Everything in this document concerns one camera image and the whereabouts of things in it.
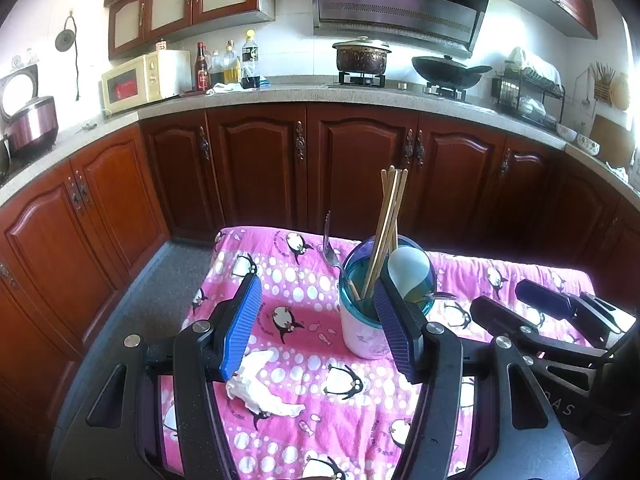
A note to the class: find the white ceramic spoon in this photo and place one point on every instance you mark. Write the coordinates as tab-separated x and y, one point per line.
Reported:
407	270

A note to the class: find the white utensil holder teal rim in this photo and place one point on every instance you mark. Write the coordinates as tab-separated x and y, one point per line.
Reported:
360	325

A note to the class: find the black dish rack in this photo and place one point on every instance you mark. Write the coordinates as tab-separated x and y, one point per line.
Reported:
527	102

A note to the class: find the metal fork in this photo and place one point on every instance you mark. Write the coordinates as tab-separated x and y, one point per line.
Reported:
331	252
442	296

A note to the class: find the wooden lower kitchen cabinets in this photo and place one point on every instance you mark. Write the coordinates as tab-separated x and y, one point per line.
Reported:
260	170

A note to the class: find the gas stove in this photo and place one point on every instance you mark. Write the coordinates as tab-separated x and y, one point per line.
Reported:
400	87

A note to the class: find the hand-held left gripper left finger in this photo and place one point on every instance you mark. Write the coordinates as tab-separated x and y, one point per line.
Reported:
242	325

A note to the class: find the range hood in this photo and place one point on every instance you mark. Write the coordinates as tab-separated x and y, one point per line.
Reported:
400	0

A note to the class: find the wall chopstick holder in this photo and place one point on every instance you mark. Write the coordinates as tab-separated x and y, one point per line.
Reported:
602	85

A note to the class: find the dark cooking pot with lid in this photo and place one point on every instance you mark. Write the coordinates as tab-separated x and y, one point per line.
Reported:
361	57

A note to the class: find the cream microwave oven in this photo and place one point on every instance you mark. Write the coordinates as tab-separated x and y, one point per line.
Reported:
132	84

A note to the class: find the round wooden board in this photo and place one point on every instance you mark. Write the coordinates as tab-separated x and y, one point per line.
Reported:
620	91

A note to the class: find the black wok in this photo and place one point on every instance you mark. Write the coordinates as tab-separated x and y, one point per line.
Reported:
445	72

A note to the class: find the white cloth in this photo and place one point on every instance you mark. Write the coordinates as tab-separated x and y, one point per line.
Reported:
225	88

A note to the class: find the pink penguin print blanket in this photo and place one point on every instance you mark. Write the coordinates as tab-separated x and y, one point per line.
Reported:
310	320

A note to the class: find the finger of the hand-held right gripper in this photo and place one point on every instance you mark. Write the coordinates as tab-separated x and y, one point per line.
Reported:
550	297
505	320

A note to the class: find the yellow cooking oil bottle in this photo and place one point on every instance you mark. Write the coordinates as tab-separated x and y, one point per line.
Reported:
231	65

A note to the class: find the patterned white bowl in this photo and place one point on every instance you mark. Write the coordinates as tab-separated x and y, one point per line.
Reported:
588	145

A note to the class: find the silver rice cooker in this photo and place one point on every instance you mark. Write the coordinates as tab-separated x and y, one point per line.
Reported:
27	115

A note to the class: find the grey stone kitchen countertop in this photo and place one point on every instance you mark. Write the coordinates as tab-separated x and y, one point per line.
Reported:
280	95

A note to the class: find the crumpled white tissue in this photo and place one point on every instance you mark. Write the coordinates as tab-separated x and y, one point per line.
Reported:
255	385

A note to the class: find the wooden cutting board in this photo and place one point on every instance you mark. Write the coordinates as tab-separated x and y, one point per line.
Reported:
612	142

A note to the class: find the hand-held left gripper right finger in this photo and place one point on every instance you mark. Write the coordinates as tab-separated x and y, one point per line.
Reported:
395	330

